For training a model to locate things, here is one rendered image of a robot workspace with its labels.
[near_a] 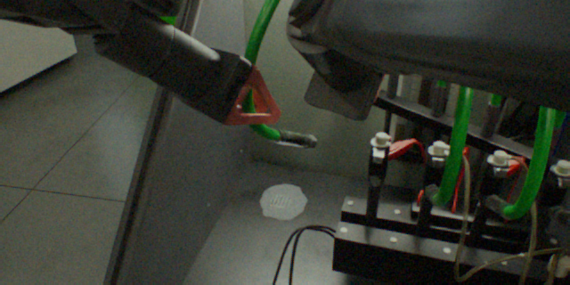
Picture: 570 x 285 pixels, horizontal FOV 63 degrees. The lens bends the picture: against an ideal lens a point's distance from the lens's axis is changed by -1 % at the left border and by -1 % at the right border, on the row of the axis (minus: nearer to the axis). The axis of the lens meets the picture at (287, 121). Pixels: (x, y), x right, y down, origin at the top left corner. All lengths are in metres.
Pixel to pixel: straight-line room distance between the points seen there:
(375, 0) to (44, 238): 2.16
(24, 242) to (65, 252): 0.21
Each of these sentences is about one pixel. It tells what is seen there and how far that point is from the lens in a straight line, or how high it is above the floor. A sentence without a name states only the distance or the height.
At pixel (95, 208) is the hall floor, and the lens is 2.38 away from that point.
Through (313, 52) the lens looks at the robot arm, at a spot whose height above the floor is 1.36.
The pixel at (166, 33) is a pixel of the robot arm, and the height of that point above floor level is 1.36.
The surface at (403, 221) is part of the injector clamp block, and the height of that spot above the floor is 0.98.
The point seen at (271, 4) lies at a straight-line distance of 0.50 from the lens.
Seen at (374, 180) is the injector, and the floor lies 1.09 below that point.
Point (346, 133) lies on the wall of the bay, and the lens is 1.02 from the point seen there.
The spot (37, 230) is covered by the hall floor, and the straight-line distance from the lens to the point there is 2.39.
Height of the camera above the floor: 1.53
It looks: 33 degrees down
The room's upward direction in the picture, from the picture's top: straight up
